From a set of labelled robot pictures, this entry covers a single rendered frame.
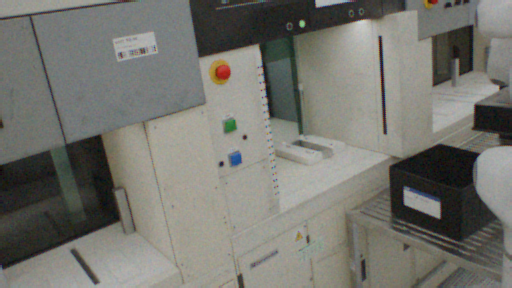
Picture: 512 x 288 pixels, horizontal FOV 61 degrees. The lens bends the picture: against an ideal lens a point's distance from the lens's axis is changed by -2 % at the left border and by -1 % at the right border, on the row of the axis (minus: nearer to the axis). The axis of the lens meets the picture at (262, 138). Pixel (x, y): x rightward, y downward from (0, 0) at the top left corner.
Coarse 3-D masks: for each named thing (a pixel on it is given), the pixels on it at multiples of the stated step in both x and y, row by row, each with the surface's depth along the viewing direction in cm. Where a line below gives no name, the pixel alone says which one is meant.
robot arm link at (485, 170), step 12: (480, 156) 89; (492, 156) 86; (504, 156) 85; (480, 168) 87; (492, 168) 85; (504, 168) 84; (480, 180) 87; (492, 180) 85; (504, 180) 84; (480, 192) 88; (492, 192) 85; (504, 192) 84; (492, 204) 86; (504, 204) 85; (504, 216) 86; (504, 228) 90; (504, 240) 93; (504, 252) 93
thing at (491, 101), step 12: (492, 96) 165; (504, 96) 163; (480, 108) 158; (492, 108) 155; (504, 108) 151; (480, 120) 160; (492, 120) 156; (504, 120) 153; (492, 132) 157; (504, 132) 154
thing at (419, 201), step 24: (408, 168) 153; (432, 168) 160; (456, 168) 156; (408, 192) 142; (432, 192) 133; (456, 192) 126; (408, 216) 145; (432, 216) 136; (456, 216) 128; (480, 216) 133; (456, 240) 131
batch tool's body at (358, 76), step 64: (192, 0) 109; (384, 0) 153; (256, 64) 124; (320, 64) 187; (384, 64) 161; (256, 128) 129; (320, 128) 200; (384, 128) 170; (256, 192) 133; (320, 192) 150; (256, 256) 137; (320, 256) 156; (384, 256) 181
